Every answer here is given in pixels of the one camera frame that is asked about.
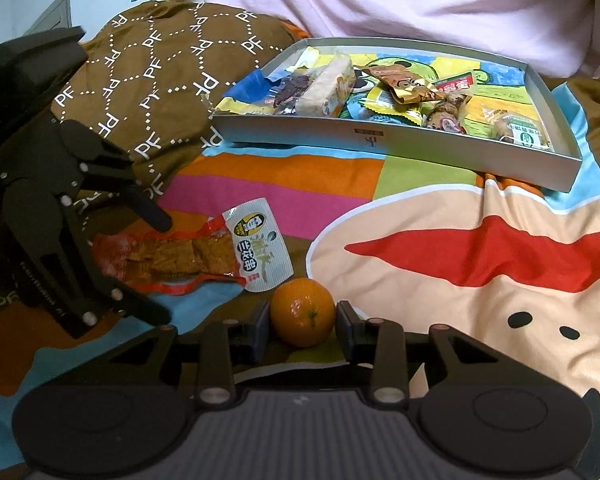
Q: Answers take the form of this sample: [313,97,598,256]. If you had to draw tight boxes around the brown patterned pillow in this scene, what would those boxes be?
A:
[0,0,312,321]

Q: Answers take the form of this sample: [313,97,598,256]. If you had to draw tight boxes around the clear packet of dark snack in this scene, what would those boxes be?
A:
[267,72,317,117]

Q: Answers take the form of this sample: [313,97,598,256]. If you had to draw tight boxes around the red and white tofu packet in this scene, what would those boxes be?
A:
[92,196,295,296]

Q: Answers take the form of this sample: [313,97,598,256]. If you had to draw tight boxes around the green label pastry packet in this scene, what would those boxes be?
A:
[489,111,554,154]

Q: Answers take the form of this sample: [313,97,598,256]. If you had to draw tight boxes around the colourful cartoon bedsheet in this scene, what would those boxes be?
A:
[0,77,600,480]

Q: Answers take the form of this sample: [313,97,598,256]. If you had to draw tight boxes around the grey door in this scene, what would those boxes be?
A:
[31,0,72,37]

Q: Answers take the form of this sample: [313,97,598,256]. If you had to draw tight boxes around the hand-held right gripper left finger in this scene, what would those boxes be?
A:
[107,304,272,407]

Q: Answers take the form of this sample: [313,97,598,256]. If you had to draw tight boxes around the white nougat cake packet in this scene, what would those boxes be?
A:
[295,54,359,119]

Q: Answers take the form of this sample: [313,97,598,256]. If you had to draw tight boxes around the shallow grey cardboard box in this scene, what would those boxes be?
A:
[212,36,587,193]

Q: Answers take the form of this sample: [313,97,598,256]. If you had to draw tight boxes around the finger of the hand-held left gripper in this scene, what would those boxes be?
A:
[60,120,174,234]
[9,182,173,339]

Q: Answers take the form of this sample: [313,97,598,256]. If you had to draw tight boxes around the orange tangerine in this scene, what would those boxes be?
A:
[270,277,337,349]

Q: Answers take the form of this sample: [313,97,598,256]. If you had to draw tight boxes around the pink sheet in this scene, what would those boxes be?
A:
[160,0,600,79]

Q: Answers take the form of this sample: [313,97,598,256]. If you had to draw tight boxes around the light blue pink packet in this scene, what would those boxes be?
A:
[346,96,381,122]

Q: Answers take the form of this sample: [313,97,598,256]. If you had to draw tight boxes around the blue stick packet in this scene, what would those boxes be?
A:
[229,69,282,107]

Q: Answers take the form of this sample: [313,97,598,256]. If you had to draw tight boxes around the gold foil snack packet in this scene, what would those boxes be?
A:
[364,64,447,104]

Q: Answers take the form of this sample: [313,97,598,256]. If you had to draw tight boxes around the yellow snack packet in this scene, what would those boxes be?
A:
[361,81,425,129]

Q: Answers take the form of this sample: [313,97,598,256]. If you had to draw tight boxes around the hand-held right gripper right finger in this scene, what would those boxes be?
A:
[335,302,520,407]

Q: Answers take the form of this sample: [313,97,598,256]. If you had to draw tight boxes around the red quail egg packet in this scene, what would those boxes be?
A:
[421,72,477,135]

